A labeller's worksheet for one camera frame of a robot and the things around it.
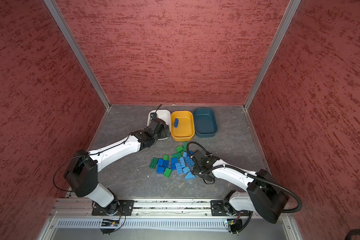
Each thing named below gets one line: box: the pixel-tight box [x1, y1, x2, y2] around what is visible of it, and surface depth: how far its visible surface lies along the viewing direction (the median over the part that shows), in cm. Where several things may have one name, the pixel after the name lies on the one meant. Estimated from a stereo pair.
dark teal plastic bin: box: [193, 108, 218, 138], surface depth 109 cm
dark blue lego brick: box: [174, 118, 179, 128], surface depth 112 cm
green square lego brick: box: [176, 145, 184, 153], surface depth 96 cm
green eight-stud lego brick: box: [171, 152, 183, 159], surface depth 94 cm
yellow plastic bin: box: [170, 110, 195, 142], surface depth 110 cm
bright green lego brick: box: [163, 168, 172, 178], surface depth 85 cm
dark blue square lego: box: [156, 166, 164, 174], surface depth 88 cm
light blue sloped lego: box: [185, 171, 196, 180], surface depth 85 cm
